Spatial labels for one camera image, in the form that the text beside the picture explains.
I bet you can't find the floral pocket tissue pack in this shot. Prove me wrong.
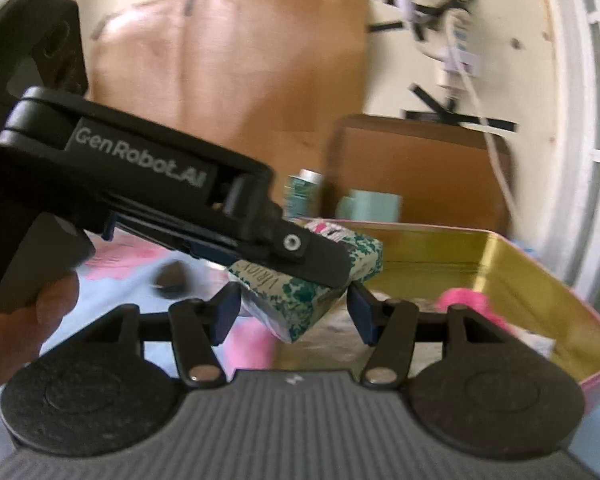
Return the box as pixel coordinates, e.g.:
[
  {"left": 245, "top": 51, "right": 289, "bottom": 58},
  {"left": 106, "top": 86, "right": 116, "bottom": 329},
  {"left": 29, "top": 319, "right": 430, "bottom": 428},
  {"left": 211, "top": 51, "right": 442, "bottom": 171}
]
[{"left": 227, "top": 225, "right": 385, "bottom": 344}]

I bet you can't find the small dark object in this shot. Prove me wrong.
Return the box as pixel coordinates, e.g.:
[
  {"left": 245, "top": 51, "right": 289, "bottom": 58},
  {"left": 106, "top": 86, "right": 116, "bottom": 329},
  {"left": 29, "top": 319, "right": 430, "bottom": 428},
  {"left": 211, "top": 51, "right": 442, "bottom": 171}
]
[{"left": 151, "top": 260, "right": 187, "bottom": 295}]

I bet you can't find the white cable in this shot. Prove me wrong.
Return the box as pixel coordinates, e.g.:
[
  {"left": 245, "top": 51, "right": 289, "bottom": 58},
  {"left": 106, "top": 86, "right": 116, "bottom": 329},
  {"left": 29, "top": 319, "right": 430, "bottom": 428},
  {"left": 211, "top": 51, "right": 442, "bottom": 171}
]
[{"left": 444, "top": 14, "right": 520, "bottom": 233}]

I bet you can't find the white power strip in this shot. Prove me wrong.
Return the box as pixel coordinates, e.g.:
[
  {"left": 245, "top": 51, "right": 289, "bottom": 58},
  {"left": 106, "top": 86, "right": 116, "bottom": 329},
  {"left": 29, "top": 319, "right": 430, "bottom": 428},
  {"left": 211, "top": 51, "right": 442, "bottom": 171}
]
[{"left": 436, "top": 10, "right": 484, "bottom": 102}]

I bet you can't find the white window frame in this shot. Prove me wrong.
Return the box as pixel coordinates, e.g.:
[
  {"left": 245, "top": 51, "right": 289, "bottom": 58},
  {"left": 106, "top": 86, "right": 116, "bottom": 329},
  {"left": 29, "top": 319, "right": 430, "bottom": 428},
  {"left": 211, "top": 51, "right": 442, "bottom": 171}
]
[{"left": 539, "top": 0, "right": 600, "bottom": 288}]

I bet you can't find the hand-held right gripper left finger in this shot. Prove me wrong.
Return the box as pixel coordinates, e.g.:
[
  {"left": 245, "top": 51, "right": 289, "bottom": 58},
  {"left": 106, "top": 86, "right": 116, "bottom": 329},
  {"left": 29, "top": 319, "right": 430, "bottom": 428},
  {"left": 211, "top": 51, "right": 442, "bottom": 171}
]
[{"left": 87, "top": 282, "right": 243, "bottom": 388}]

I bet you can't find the printed blue pink blanket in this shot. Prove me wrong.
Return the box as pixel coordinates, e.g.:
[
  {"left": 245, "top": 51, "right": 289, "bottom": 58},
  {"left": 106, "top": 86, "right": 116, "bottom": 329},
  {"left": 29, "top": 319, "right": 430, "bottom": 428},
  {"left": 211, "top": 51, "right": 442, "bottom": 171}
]
[{"left": 0, "top": 227, "right": 600, "bottom": 480}]

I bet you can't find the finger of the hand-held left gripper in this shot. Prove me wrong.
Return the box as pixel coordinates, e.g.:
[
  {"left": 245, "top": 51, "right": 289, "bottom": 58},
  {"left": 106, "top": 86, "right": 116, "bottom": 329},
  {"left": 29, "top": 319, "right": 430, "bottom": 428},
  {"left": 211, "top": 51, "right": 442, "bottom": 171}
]
[
  {"left": 224, "top": 175, "right": 352, "bottom": 290},
  {"left": 101, "top": 210, "right": 261, "bottom": 267}
]

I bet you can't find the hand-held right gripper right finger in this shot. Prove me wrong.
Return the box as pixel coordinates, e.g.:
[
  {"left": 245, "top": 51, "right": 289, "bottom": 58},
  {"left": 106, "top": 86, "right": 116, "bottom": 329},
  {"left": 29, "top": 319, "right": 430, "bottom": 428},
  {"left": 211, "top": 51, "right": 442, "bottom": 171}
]
[{"left": 346, "top": 284, "right": 508, "bottom": 389}]

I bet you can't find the pale green mug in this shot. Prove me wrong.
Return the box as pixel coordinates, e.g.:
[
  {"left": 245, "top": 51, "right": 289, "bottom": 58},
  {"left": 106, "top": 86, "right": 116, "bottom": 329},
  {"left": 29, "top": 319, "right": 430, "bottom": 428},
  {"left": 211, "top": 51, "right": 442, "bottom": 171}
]
[{"left": 336, "top": 190, "right": 404, "bottom": 224}]

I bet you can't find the person's left hand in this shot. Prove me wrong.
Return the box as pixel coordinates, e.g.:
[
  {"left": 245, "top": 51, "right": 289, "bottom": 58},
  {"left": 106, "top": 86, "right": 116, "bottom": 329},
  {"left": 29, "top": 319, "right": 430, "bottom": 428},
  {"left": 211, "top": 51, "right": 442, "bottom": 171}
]
[{"left": 0, "top": 271, "right": 82, "bottom": 389}]

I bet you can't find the green drink carton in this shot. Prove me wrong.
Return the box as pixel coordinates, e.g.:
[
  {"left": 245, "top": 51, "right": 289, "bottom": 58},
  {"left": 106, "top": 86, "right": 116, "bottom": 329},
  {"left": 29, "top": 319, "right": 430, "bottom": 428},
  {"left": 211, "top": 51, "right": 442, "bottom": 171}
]
[{"left": 285, "top": 170, "right": 326, "bottom": 221}]

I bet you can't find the pink knitted scrubber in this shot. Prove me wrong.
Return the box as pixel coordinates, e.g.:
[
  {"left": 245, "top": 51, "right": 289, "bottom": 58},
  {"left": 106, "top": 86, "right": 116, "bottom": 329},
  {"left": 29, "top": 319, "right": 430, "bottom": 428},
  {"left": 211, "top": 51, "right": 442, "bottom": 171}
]
[{"left": 437, "top": 287, "right": 492, "bottom": 322}]

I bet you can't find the brown tray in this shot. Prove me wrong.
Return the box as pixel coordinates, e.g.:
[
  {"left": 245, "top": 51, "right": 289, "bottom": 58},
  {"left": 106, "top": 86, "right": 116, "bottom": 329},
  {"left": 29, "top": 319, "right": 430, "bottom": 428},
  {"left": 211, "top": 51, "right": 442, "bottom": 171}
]
[{"left": 327, "top": 114, "right": 514, "bottom": 237}]

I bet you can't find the wooden panel board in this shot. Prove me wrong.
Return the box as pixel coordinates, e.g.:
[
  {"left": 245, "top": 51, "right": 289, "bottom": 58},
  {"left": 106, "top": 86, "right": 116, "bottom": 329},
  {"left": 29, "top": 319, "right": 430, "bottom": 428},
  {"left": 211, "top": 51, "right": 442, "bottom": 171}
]
[{"left": 87, "top": 0, "right": 372, "bottom": 202}]

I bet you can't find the black tape cross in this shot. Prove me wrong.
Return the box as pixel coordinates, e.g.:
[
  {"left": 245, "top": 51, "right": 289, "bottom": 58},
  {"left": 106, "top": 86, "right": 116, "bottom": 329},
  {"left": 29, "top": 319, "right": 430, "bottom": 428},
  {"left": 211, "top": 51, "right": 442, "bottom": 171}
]
[
  {"left": 404, "top": 84, "right": 520, "bottom": 135},
  {"left": 346, "top": 0, "right": 492, "bottom": 42}
]

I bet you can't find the pink tin box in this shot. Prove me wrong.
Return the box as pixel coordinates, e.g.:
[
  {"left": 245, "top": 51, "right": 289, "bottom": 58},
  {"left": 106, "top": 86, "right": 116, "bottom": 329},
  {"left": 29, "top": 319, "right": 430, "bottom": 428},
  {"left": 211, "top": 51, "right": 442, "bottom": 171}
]
[{"left": 274, "top": 217, "right": 600, "bottom": 397}]

